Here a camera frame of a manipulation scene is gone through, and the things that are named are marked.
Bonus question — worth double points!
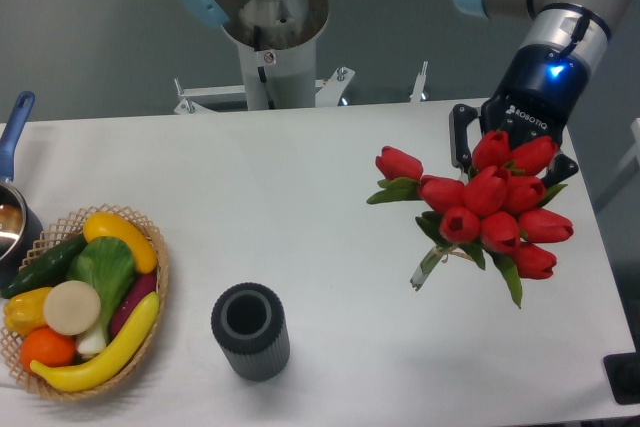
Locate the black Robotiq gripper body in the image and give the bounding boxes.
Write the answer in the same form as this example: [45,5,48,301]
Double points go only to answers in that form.
[480,44,590,147]

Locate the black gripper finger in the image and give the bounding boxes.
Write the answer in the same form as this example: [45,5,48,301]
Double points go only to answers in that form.
[449,103,480,174]
[542,152,579,189]

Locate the red tulip bouquet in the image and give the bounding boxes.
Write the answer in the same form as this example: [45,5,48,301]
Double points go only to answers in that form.
[367,130,574,305]

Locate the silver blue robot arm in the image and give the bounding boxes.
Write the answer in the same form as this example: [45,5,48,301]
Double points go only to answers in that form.
[450,0,633,173]

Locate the robot base column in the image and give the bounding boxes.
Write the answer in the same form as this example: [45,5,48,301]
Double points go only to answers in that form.
[180,0,329,110]

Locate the black device at edge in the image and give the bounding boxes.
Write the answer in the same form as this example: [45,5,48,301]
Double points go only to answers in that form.
[603,352,639,405]

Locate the dark grey ribbed vase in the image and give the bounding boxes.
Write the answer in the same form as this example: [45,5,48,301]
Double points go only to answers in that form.
[210,282,291,382]

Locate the purple sweet potato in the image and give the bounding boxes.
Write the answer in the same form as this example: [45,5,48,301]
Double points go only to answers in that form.
[109,272,157,339]

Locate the yellow squash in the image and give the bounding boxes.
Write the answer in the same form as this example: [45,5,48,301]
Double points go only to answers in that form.
[83,212,157,274]

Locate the green bok choy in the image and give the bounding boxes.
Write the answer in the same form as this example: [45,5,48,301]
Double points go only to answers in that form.
[66,237,135,359]

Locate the woven wicker basket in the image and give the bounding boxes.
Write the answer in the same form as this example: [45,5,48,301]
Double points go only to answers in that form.
[1,204,169,401]

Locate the yellow banana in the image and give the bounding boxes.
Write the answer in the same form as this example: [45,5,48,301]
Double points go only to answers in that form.
[30,292,160,393]

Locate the green cucumber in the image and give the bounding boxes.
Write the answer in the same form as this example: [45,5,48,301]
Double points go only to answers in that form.
[1,234,87,299]

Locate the beige round disc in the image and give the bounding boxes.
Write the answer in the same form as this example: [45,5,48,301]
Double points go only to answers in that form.
[43,280,101,336]

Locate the orange fruit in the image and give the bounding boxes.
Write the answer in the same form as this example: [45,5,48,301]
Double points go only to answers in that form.
[20,327,76,371]

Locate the yellow bell pepper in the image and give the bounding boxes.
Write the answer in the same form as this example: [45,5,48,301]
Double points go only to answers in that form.
[3,287,53,336]

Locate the white metal mounting frame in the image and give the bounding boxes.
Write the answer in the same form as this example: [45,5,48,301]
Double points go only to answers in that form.
[173,60,430,115]

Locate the blue handled saucepan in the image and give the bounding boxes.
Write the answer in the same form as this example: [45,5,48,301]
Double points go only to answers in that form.
[1,91,42,287]

